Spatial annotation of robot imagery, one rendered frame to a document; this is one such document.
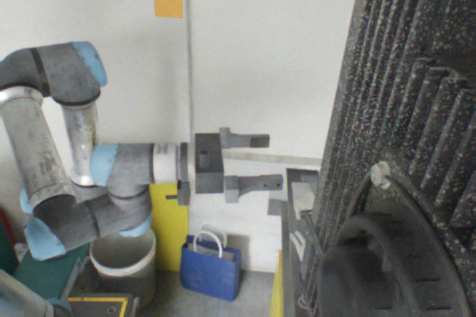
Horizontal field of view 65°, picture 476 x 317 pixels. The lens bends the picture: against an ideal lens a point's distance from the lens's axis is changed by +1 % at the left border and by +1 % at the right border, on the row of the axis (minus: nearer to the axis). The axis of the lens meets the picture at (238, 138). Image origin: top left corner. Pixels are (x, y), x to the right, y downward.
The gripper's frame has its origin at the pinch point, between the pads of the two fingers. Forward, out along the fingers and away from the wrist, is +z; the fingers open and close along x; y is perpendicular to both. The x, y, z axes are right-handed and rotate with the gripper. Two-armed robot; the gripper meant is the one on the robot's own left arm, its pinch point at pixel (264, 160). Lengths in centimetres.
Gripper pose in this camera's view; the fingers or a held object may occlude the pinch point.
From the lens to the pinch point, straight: 70.4
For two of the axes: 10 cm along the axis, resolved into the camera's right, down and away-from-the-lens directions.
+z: 9.9, -0.2, 1.1
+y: 0.4, -8.4, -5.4
